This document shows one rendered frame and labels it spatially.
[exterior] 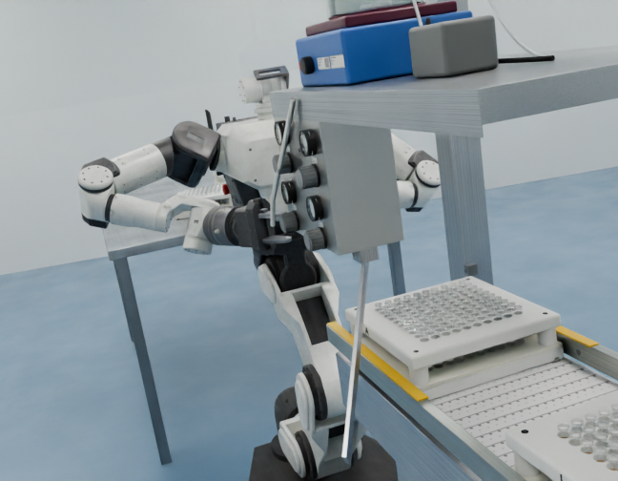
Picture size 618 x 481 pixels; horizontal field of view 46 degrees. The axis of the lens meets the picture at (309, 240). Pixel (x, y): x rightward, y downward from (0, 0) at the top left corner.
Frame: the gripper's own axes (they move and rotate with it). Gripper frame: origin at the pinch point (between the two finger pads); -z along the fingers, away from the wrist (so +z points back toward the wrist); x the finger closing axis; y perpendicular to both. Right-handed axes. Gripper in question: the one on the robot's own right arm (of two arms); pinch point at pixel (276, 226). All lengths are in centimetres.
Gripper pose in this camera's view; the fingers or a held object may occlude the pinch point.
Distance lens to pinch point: 151.6
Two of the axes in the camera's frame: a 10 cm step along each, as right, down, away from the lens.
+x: 1.5, 9.6, 2.3
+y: -6.2, 2.8, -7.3
